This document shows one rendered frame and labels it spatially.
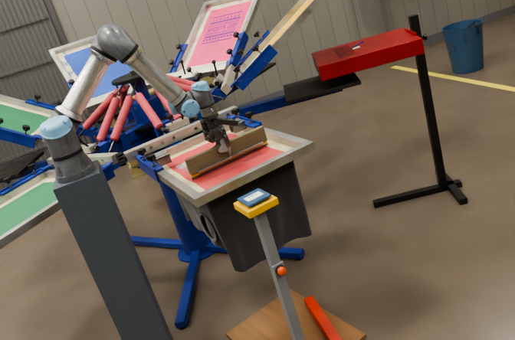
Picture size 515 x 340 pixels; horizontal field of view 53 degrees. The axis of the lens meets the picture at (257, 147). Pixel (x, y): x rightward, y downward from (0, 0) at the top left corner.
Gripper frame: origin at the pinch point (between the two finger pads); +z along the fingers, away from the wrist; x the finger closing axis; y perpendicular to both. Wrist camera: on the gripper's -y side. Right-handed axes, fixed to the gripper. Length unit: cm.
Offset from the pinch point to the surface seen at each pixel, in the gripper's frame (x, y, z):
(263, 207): 53, 14, 5
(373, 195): -64, -116, 104
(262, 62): -48, -55, -22
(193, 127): -52, -5, -3
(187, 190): 17.6, 29.0, 0.2
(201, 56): -162, -65, -19
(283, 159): 29.7, -11.2, 2.8
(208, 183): 11.5, 17.9, 4.2
